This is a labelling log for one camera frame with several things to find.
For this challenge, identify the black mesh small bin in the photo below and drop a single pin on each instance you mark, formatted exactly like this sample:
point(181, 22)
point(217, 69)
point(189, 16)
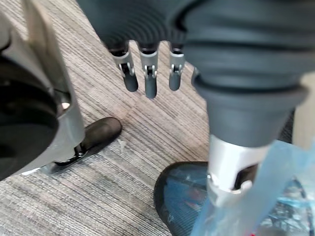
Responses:
point(182, 196)

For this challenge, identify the cream furniture panel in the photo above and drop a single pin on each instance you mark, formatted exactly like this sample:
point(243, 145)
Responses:
point(305, 110)

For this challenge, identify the robot silver leg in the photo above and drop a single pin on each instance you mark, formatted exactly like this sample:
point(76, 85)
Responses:
point(37, 93)

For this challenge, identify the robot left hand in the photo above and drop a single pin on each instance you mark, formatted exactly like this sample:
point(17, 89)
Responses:
point(221, 49)

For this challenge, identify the robot dark foot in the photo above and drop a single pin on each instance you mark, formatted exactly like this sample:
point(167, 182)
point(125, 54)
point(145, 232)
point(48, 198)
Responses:
point(98, 135)

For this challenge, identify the blue plastic trash bag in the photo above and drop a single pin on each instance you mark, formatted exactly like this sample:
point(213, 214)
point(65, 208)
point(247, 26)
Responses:
point(278, 191)

